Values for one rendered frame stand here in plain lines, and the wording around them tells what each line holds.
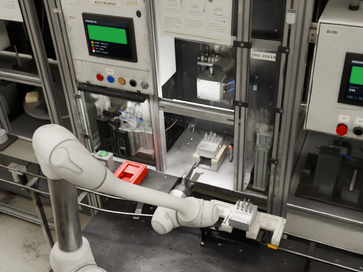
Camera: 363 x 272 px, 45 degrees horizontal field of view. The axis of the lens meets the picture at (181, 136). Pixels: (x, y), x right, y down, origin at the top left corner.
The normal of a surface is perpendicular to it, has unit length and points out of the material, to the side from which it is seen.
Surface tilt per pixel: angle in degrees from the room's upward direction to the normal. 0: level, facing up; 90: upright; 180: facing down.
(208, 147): 0
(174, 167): 0
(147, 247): 0
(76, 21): 90
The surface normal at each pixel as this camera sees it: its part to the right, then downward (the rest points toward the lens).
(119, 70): -0.40, 0.54
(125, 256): -0.04, -0.82
